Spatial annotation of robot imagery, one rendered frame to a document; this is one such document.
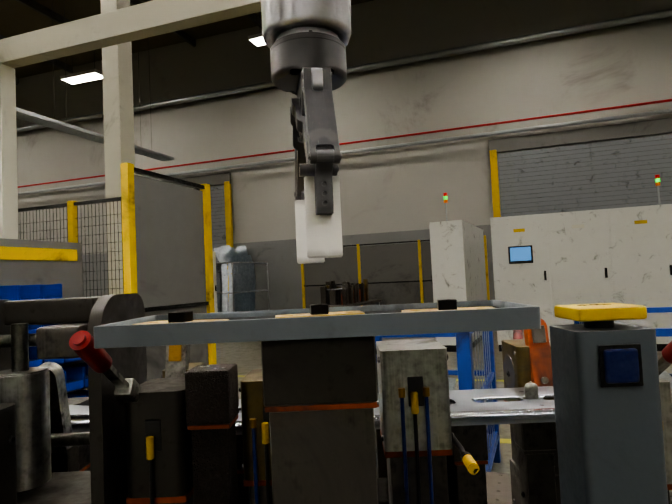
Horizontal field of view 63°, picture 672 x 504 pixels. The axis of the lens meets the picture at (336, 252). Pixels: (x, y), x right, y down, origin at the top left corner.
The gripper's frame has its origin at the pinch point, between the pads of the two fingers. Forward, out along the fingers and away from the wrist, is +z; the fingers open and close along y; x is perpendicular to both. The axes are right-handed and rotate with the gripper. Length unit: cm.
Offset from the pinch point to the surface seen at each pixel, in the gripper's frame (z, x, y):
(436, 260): -19, -262, 759
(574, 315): 7.2, -22.2, -6.9
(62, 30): -221, 168, 431
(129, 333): 6.7, 16.3, -5.7
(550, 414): 22.6, -32.7, 17.8
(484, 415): 22.4, -23.9, 19.3
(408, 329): 7.3, -6.3, -9.3
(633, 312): 7.1, -26.8, -8.7
